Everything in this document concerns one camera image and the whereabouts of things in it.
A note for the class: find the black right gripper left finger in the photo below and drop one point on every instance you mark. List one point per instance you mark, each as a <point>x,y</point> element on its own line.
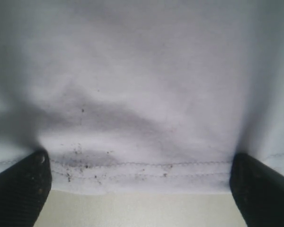
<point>24,189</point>

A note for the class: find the white t-shirt red Chinese patch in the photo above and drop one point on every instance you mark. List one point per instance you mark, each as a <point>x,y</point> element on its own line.
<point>142,95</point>

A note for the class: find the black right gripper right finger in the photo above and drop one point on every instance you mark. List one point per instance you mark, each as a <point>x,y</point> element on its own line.
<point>258,192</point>

